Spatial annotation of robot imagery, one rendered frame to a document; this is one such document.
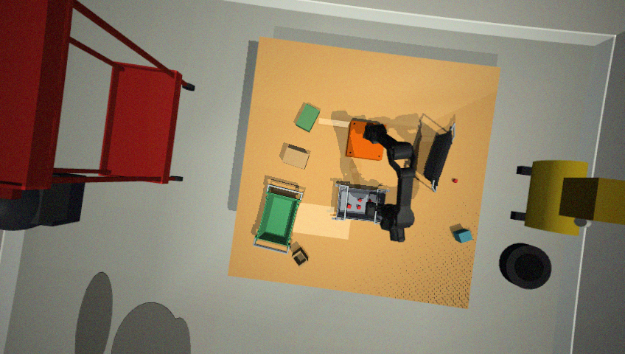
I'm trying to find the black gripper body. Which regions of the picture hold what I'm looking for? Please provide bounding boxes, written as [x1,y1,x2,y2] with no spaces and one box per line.
[365,201,391,219]

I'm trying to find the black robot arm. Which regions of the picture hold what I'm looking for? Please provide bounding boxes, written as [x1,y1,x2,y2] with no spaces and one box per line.
[363,124,416,242]

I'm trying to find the small teal cube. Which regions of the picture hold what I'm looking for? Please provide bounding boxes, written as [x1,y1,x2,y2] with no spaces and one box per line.
[453,229,473,243]

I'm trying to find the green rectangular block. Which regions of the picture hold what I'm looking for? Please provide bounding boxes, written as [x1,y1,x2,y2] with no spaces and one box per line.
[296,104,320,132]

